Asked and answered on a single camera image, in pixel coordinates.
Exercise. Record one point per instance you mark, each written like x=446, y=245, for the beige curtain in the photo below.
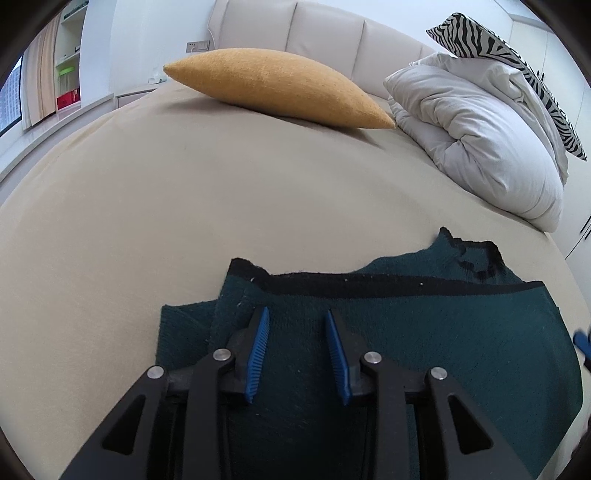
x=41, y=74

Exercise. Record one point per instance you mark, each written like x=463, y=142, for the wall socket panel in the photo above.
x=197, y=45

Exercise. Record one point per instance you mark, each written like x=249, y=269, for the green tray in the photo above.
x=65, y=70

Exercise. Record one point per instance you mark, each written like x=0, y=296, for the white folded duvet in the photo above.
x=485, y=134

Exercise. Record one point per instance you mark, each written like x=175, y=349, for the bed with beige sheet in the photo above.
x=161, y=207

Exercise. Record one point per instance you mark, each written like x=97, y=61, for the white nightstand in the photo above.
x=134, y=94

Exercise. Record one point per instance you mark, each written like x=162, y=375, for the small white item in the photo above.
x=156, y=76

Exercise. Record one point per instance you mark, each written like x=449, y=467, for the yellow pillow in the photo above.
x=277, y=85

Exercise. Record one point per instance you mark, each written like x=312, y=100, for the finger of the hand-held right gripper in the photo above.
x=582, y=342

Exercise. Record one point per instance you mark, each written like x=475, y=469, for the cream padded headboard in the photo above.
x=323, y=27

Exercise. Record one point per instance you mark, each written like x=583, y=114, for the red box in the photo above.
x=68, y=100

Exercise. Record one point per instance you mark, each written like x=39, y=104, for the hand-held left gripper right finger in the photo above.
x=338, y=355

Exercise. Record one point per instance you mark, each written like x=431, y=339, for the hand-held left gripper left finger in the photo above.
x=256, y=355

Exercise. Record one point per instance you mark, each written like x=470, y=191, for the zebra print pillow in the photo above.
x=508, y=50

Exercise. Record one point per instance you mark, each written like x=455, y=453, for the dark green sweater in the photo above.
x=438, y=332

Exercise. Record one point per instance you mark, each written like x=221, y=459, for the white window ledge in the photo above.
x=51, y=138

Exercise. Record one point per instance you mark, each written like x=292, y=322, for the white wall shelf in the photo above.
x=69, y=46

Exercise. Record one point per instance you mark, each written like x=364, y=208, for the black framed window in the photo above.
x=10, y=101

